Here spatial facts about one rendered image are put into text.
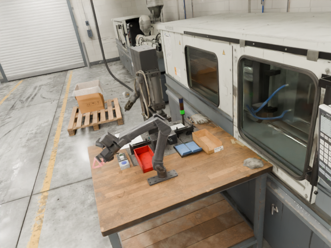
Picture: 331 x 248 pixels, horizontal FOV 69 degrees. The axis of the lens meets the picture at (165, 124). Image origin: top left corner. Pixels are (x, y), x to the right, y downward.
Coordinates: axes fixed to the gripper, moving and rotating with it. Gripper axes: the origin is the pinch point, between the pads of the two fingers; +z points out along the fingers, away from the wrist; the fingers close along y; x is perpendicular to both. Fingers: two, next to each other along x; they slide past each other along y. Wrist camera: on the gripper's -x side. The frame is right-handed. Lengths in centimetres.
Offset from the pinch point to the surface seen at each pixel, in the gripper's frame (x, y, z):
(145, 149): 9.9, -44.9, -10.6
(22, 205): -46, -90, 177
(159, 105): -6, -43, -44
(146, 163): 18.8, -32.3, -9.2
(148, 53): -37, -37, -65
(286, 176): 84, -29, -75
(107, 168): 2.4, -26.1, 13.5
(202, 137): 34, -67, -46
